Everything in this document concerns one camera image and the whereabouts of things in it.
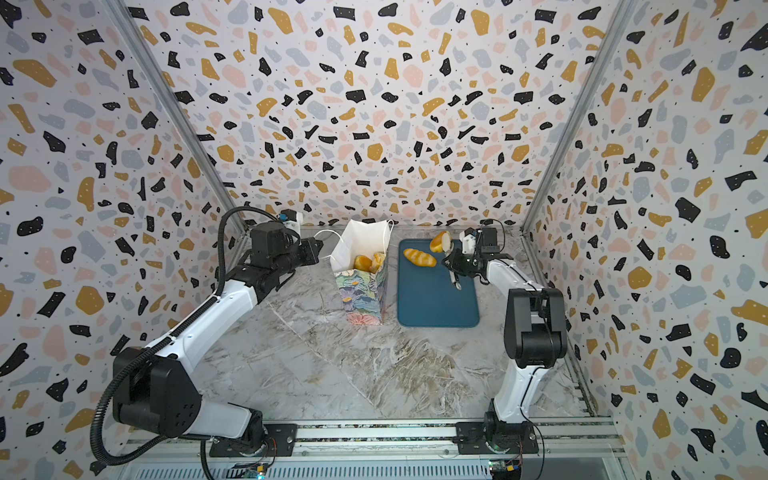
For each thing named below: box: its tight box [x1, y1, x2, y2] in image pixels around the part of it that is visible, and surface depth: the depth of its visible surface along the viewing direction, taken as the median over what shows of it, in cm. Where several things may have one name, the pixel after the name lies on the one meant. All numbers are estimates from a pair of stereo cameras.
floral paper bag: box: [330, 219, 394, 326], surface depth 88 cm
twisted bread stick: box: [403, 248, 437, 267], surface depth 111 cm
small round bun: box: [429, 230, 447, 253], surface depth 107 cm
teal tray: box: [397, 239, 480, 328], surface depth 103 cm
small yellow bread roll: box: [353, 255, 376, 274], surface depth 99 cm
